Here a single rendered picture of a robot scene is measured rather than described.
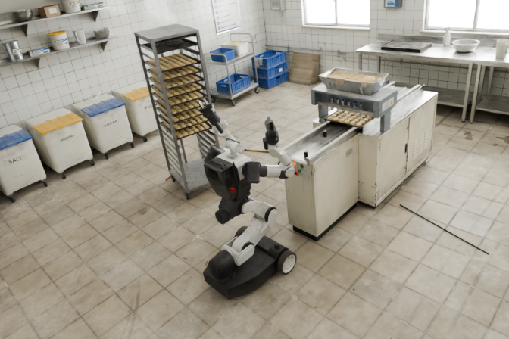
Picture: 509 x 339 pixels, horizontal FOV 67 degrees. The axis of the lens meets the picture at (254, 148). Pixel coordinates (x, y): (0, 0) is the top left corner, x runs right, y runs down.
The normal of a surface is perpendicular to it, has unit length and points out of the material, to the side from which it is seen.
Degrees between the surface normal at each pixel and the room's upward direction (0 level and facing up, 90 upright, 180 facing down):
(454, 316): 0
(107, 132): 92
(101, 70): 90
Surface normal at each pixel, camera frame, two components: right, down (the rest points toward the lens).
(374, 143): -0.70, 0.39
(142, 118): 0.65, 0.30
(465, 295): -0.11, -0.88
